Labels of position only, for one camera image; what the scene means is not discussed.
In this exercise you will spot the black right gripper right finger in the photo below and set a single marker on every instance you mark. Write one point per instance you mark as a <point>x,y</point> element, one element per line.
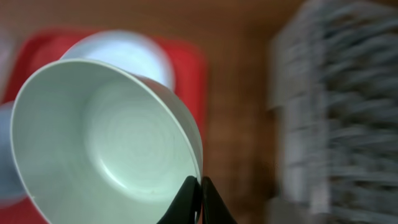
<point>214,209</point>

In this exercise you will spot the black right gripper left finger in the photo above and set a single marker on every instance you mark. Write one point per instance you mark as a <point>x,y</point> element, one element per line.
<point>186,206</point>

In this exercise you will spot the green bowl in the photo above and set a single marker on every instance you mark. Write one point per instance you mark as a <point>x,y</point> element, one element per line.
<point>95,144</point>

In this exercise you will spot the light blue plate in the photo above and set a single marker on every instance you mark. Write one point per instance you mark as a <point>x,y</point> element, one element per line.
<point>129,51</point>

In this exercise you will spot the light blue bowl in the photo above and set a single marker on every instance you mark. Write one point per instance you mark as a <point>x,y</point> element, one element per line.
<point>12,190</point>

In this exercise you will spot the grey dishwasher rack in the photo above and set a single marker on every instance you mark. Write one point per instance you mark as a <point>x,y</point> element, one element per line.
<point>334,90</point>

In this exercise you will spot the red tray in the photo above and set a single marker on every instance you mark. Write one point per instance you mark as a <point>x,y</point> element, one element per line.
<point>50,44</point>

